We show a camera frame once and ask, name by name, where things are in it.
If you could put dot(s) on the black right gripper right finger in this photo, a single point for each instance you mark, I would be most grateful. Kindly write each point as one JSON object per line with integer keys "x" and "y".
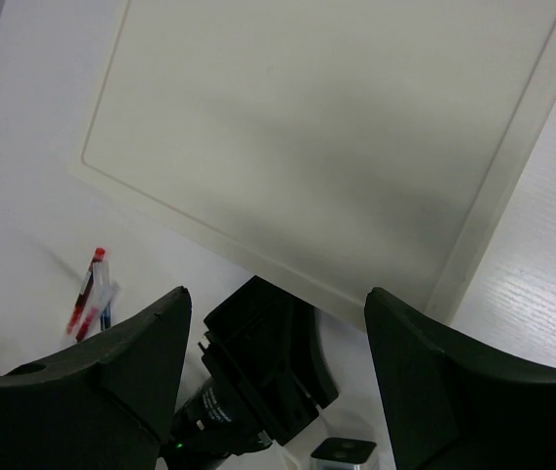
{"x": 453, "y": 402}

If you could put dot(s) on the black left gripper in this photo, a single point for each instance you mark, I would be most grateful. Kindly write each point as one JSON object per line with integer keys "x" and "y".
{"x": 268, "y": 379}

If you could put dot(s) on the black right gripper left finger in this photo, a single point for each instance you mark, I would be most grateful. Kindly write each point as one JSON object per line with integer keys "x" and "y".
{"x": 106, "y": 402}

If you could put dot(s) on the blue pen refill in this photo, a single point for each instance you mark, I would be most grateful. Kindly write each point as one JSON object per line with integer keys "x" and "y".
{"x": 106, "y": 314}

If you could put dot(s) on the pink pen refill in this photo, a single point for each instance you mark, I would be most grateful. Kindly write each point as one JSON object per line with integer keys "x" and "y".
{"x": 101, "y": 296}

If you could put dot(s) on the red pen refill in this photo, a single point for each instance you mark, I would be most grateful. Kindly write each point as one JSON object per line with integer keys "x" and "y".
{"x": 84, "y": 292}

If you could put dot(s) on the white drawer cabinet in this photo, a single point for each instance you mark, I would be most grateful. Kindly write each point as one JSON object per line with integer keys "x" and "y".
{"x": 329, "y": 147}

